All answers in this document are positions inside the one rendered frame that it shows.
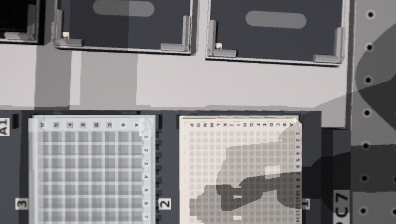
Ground white well plate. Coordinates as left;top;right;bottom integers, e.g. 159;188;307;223
179;115;302;224

